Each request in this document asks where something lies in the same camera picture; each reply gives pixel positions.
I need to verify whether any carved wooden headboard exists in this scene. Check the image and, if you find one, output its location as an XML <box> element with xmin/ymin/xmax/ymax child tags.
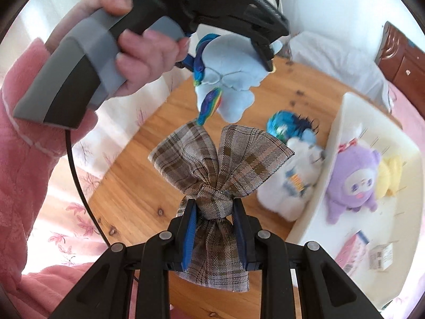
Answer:
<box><xmin>375</xmin><ymin>21</ymin><xmax>425</xmax><ymax>105</ymax></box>

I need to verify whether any person's left forearm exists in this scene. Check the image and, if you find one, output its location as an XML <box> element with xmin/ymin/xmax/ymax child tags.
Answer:
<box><xmin>0</xmin><ymin>38</ymin><xmax>110</xmax><ymax>319</ymax></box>

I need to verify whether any pink bedsheet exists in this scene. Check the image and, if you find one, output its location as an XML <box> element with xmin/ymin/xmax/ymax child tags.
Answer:
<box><xmin>387</xmin><ymin>83</ymin><xmax>425</xmax><ymax>147</ymax></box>

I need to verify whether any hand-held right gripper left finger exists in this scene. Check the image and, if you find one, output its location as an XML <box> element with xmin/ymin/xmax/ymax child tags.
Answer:
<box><xmin>55</xmin><ymin>199</ymin><xmax>200</xmax><ymax>319</ymax></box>

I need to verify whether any white floral curtain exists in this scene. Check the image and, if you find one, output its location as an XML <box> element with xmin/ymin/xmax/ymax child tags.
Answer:
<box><xmin>7</xmin><ymin>0</ymin><xmax>196</xmax><ymax>273</ymax></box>

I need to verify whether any brown plaid fabric bow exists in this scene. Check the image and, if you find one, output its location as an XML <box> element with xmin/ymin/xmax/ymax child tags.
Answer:
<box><xmin>148</xmin><ymin>122</ymin><xmax>295</xmax><ymax>293</ymax></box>

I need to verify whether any person's left hand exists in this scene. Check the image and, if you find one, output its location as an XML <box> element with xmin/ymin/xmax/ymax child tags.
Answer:
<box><xmin>45</xmin><ymin>0</ymin><xmax>190</xmax><ymax>153</ymax></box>

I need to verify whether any grey folded cloth pile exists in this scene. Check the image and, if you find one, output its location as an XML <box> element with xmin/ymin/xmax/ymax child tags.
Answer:
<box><xmin>289</xmin><ymin>31</ymin><xmax>394</xmax><ymax>110</ymax></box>

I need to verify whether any purple plush toy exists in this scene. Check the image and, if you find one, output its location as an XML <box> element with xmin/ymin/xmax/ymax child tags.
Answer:
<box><xmin>324</xmin><ymin>139</ymin><xmax>382</xmax><ymax>225</ymax></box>

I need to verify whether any white bear plush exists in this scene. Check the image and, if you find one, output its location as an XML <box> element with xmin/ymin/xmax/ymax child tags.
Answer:
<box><xmin>257</xmin><ymin>136</ymin><xmax>328</xmax><ymax>221</ymax></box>

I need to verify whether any light blue pony plush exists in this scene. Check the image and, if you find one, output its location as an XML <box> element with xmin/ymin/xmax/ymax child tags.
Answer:
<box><xmin>193</xmin><ymin>34</ymin><xmax>276</xmax><ymax>125</ymax></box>

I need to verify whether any yellow plush toy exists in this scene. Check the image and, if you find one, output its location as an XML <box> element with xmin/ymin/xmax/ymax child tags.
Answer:
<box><xmin>377</xmin><ymin>156</ymin><xmax>404</xmax><ymax>198</ymax></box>

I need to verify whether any black cable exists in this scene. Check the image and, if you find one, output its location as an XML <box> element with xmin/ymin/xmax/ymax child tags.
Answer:
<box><xmin>65</xmin><ymin>129</ymin><xmax>140</xmax><ymax>280</ymax></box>

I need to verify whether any teal doll with dark hair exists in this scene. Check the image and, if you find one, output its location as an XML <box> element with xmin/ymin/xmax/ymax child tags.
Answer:
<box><xmin>266</xmin><ymin>110</ymin><xmax>320</xmax><ymax>140</ymax></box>

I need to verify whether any pink tissue packet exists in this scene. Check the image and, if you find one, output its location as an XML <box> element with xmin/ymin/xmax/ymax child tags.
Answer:
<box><xmin>334</xmin><ymin>230</ymin><xmax>370</xmax><ymax>276</ymax></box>

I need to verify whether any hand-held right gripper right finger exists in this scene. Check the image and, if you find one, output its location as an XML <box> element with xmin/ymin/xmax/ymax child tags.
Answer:
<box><xmin>231</xmin><ymin>199</ymin><xmax>382</xmax><ymax>319</ymax></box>

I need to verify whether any white plastic bin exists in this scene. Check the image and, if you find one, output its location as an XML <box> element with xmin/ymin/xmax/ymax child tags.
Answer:
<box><xmin>287</xmin><ymin>92</ymin><xmax>420</xmax><ymax>319</ymax></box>

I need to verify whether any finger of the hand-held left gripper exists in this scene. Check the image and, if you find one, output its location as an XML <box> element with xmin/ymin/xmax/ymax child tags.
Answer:
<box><xmin>244</xmin><ymin>0</ymin><xmax>290</xmax><ymax>37</ymax></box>
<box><xmin>250</xmin><ymin>35</ymin><xmax>277</xmax><ymax>73</ymax></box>

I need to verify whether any small white labelled box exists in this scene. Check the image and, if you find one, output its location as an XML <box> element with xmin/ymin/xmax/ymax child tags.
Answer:
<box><xmin>368</xmin><ymin>242</ymin><xmax>394</xmax><ymax>271</ymax></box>

